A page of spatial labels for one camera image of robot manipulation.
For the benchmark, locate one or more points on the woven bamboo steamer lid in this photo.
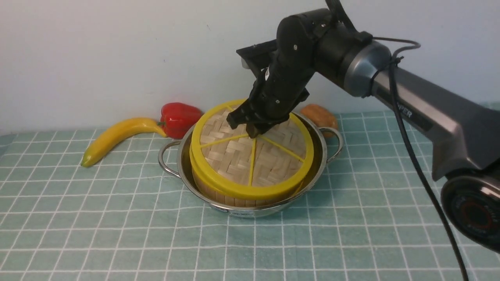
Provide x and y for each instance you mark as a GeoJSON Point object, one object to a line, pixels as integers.
{"type": "Point", "coordinates": [213, 138]}

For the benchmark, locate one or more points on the yellow plastic banana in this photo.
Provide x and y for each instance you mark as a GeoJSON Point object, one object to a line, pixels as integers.
{"type": "Point", "coordinates": [116, 134]}

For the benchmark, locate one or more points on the stainless steel pot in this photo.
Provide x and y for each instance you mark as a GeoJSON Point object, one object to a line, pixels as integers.
{"type": "Point", "coordinates": [320, 162]}

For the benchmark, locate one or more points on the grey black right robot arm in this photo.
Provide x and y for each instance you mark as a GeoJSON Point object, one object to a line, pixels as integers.
{"type": "Point", "coordinates": [464, 135]}

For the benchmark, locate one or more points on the brown bread roll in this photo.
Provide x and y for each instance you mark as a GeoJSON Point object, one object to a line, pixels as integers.
{"type": "Point", "coordinates": [320, 116]}

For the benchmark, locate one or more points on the wrist camera right gripper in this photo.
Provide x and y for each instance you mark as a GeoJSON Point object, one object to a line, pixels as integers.
{"type": "Point", "coordinates": [258, 57]}

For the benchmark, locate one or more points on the bamboo steamer basket yellow rim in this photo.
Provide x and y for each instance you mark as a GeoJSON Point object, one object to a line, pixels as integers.
{"type": "Point", "coordinates": [250, 182]}

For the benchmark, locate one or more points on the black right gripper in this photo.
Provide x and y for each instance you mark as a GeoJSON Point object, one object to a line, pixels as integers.
{"type": "Point", "coordinates": [290, 71]}

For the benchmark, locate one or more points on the green checkered tablecloth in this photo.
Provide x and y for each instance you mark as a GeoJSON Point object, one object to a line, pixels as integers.
{"type": "Point", "coordinates": [367, 218]}

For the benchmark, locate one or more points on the red bell pepper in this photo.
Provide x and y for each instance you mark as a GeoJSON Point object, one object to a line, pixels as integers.
{"type": "Point", "coordinates": [177, 118]}

